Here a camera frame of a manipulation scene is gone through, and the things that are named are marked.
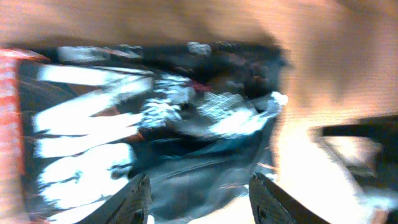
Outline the black orange-patterned jersey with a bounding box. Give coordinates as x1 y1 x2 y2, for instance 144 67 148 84
1 42 287 223

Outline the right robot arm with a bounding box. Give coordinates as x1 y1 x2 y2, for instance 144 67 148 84
308 115 397 211

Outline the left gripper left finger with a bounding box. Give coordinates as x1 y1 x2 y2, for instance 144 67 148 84
77 174 152 224

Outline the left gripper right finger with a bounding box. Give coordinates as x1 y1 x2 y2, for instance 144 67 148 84
249 172 330 224

